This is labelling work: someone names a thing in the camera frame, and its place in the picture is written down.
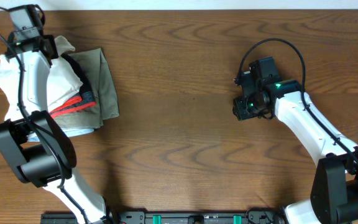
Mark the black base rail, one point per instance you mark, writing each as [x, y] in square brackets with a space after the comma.
[252, 216]

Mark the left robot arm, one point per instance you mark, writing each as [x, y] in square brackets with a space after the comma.
[34, 146]

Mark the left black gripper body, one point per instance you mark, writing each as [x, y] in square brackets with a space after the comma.
[49, 40]

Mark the white printed t-shirt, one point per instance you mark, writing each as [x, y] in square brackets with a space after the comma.
[62, 82]

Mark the olive folded trousers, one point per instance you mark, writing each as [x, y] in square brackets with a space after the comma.
[96, 69]

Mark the dark red-trimmed folded garment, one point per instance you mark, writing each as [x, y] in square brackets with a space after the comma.
[83, 99]

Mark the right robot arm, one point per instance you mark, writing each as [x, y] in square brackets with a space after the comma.
[334, 195]

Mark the light blue folded garment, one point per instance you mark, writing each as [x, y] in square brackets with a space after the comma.
[70, 132]

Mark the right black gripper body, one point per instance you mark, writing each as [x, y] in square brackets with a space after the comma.
[250, 107]

